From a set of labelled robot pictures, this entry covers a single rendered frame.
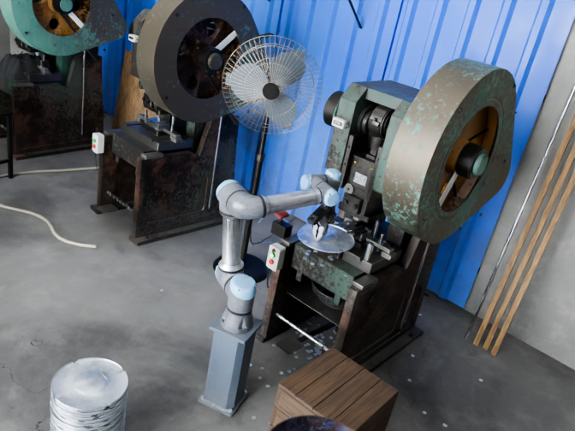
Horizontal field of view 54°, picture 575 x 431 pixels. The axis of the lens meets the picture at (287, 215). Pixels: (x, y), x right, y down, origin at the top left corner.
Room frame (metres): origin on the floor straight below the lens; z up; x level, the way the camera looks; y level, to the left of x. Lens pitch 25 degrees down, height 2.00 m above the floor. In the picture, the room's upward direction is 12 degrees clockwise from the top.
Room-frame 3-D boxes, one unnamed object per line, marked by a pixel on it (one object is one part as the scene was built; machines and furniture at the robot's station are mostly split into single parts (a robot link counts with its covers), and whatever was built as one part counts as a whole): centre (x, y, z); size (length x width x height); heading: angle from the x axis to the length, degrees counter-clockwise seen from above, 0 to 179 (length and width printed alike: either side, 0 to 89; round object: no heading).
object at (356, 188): (2.68, -0.35, 1.04); 0.17 x 0.15 x 0.30; 143
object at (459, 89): (2.59, -0.70, 1.33); 1.03 x 0.28 x 0.82; 143
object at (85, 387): (1.69, 0.64, 0.33); 0.29 x 0.29 x 0.01
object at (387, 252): (2.61, -0.51, 0.76); 0.17 x 0.06 x 0.10; 53
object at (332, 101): (2.88, -0.19, 1.31); 0.22 x 0.12 x 0.22; 143
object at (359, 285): (2.66, -0.67, 0.45); 0.92 x 0.12 x 0.90; 143
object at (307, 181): (2.38, -0.10, 1.09); 0.11 x 0.11 x 0.08; 32
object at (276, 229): (2.72, 0.02, 0.62); 0.10 x 0.06 x 0.20; 53
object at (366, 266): (2.71, -0.37, 0.68); 0.45 x 0.30 x 0.06; 53
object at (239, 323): (2.11, 0.13, 0.50); 0.15 x 0.15 x 0.10
